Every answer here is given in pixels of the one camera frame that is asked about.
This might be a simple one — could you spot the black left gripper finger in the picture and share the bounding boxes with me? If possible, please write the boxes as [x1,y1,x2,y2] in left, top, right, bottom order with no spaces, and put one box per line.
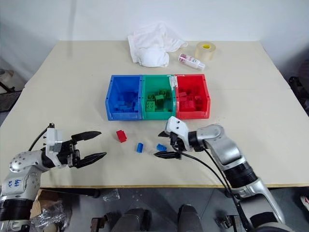
[70,131,102,143]
[77,151,108,169]

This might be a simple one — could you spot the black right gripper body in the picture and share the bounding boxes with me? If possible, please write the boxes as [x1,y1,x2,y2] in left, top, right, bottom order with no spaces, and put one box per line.
[169,132,187,153]

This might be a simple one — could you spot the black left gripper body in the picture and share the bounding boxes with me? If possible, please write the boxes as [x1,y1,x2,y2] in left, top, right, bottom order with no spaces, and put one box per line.
[56,138,81,169]

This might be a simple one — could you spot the green plastic bin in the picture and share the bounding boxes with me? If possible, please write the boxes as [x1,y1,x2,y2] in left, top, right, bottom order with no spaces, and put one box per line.
[141,74,178,120]

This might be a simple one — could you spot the black rod under table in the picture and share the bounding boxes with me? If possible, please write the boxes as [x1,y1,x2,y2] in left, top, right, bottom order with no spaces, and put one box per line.
[40,188,101,199]

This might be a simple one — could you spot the clear plastic wrapper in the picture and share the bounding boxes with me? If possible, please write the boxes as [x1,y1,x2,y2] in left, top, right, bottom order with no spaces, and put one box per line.
[103,189,121,202]

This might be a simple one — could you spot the blue plastic bin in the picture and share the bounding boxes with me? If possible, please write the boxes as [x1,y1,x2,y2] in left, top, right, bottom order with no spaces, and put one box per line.
[105,74,144,121]

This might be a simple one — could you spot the brown cardboard box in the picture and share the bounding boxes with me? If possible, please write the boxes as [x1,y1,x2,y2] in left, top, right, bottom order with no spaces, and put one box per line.
[30,188,64,219]

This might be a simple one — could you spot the red plastic bin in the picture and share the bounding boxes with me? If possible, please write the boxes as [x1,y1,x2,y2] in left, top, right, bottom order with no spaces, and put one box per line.
[174,73,211,120]

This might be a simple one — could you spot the crumpled clear plastic bag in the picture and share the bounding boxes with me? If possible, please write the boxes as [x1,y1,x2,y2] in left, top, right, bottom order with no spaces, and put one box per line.
[30,200,73,232]

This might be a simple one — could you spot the dark rounded shape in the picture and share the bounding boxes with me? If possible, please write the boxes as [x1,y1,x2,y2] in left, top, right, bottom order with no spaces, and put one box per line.
[177,203,203,232]
[112,208,151,232]

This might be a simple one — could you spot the small clear labelled bottle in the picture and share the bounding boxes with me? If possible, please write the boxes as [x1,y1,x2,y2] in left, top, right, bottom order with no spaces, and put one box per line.
[178,53,206,70]

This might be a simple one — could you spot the white crumpled cloth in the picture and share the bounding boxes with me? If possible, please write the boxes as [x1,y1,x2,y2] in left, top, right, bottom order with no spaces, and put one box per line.
[127,22,189,68]

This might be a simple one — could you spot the dark stool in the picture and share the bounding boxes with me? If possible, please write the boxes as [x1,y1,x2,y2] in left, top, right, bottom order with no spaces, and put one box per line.
[0,68,26,112]

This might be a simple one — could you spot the clear tape roll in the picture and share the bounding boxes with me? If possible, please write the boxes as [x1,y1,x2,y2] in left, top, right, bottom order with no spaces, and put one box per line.
[194,41,217,63]

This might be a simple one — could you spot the black chair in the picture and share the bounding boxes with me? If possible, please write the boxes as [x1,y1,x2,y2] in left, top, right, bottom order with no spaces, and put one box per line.
[288,57,309,112]

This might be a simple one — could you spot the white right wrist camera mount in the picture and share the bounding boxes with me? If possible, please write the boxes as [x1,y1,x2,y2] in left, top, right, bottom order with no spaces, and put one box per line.
[164,116,192,151]

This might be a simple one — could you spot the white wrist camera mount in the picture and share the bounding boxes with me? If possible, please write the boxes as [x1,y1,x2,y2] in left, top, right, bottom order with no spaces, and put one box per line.
[44,127,65,167]
[164,116,192,151]

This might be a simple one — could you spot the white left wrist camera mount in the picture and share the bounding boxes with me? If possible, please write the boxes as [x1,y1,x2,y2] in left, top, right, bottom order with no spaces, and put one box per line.
[44,127,65,167]

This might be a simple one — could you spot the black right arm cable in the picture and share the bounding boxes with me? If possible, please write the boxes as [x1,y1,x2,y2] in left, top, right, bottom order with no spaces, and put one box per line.
[172,138,257,232]

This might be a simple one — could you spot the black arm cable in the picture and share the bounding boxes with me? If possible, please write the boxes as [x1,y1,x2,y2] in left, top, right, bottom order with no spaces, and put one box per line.
[172,138,257,232]
[28,122,55,152]

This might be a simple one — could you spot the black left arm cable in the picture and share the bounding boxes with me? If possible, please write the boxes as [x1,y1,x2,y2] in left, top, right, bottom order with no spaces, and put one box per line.
[28,122,55,152]

